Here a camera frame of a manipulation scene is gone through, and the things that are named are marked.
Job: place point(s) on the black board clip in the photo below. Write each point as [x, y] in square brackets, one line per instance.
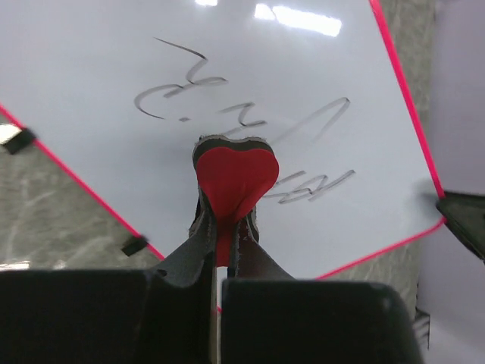
[133, 245]
[20, 141]

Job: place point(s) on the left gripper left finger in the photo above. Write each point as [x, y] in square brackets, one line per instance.
[154, 315]

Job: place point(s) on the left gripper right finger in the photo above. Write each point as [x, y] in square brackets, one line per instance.
[269, 319]

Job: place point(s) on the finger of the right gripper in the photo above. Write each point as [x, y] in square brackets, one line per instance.
[464, 214]

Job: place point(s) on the near black board clip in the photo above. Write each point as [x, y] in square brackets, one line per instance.
[133, 245]

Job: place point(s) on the far black board clip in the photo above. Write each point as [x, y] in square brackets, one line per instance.
[20, 141]

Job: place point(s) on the white board with pink frame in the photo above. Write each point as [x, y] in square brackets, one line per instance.
[119, 92]

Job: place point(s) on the red and black eraser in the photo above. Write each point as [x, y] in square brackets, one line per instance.
[233, 175]

